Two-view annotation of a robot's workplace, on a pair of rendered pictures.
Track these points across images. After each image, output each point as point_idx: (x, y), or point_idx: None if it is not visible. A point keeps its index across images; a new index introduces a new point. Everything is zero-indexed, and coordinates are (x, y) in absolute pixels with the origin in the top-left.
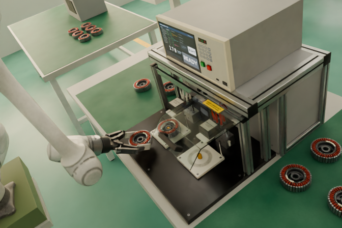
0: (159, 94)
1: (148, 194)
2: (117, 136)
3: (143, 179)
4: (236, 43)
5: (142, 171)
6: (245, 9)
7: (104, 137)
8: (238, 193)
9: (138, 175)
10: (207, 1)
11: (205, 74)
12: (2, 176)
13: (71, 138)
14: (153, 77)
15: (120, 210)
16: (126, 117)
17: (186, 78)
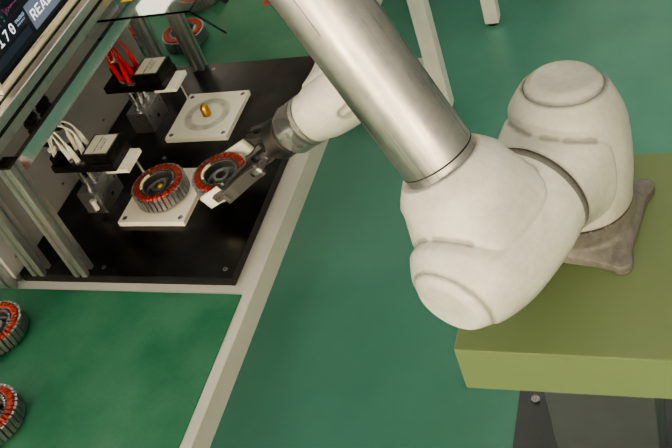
0: (64, 242)
1: (321, 153)
2: (243, 165)
3: (300, 155)
4: None
5: (284, 172)
6: None
7: (268, 121)
8: (243, 61)
9: (298, 169)
10: None
11: None
12: (528, 305)
13: (318, 69)
14: (32, 194)
15: None
16: (148, 340)
17: (72, 40)
